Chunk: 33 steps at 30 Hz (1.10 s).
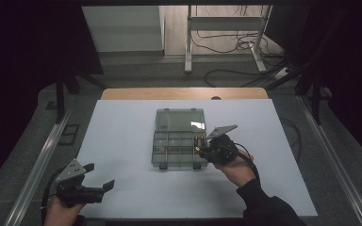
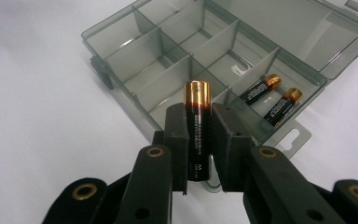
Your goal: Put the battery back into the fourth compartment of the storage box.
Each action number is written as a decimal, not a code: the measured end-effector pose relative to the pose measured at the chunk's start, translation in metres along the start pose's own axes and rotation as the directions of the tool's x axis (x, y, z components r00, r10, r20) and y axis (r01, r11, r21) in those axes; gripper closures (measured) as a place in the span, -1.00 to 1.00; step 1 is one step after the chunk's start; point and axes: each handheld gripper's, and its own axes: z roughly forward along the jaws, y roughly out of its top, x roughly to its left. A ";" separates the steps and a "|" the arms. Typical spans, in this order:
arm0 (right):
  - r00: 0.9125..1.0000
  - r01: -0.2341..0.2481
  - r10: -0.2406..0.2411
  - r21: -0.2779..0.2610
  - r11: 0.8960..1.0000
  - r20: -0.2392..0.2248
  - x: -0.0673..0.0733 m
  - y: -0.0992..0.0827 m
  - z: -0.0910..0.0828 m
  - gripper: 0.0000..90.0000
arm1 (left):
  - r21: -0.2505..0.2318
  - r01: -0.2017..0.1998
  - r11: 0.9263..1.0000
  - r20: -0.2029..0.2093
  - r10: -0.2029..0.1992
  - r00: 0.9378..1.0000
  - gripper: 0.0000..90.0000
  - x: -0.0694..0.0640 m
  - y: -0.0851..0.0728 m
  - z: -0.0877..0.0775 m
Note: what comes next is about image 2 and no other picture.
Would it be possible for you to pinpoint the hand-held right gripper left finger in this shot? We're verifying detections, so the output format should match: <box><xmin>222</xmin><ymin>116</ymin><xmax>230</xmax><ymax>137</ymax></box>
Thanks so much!
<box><xmin>115</xmin><ymin>102</ymin><xmax>190</xmax><ymax>224</ymax></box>

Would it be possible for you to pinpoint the black and gold battery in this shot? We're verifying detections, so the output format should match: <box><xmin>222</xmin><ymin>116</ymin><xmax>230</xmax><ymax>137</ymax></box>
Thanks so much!
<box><xmin>184</xmin><ymin>79</ymin><xmax>213</xmax><ymax>182</ymax></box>
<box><xmin>263</xmin><ymin>87</ymin><xmax>304</xmax><ymax>128</ymax></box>
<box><xmin>241</xmin><ymin>74</ymin><xmax>282</xmax><ymax>106</ymax></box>

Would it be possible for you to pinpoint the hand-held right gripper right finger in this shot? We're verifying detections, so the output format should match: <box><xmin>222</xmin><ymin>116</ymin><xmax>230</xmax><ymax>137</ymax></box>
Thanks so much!
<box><xmin>212</xmin><ymin>103</ymin><xmax>347</xmax><ymax>224</ymax></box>

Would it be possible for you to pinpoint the grey transparent compartment box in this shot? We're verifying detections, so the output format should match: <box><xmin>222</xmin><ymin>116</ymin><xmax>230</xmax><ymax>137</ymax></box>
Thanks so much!
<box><xmin>81</xmin><ymin>0</ymin><xmax>358</xmax><ymax>194</ymax></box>

